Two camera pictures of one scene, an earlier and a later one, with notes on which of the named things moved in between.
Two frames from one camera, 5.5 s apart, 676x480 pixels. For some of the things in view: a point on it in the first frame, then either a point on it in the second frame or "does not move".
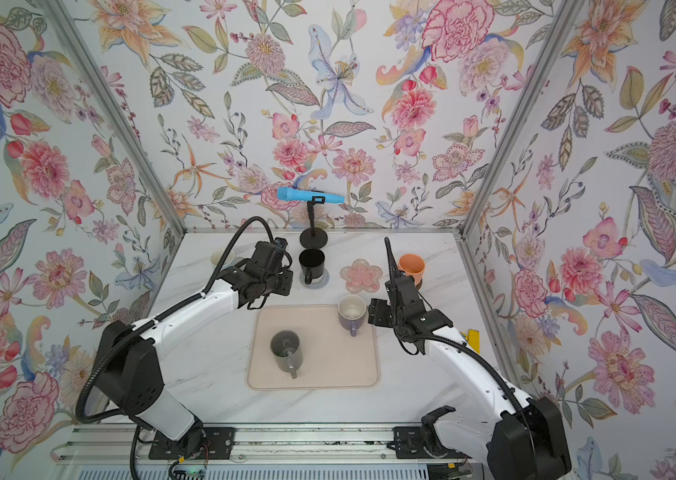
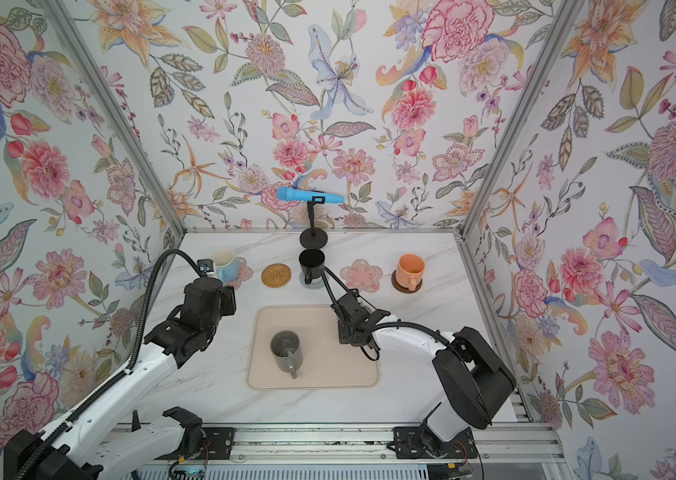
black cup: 312,264 does not move
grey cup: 287,350 does not move
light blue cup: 216,255 does not move
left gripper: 288,280 → 228,295
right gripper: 377,308 → 342,335
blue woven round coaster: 318,282 does not move
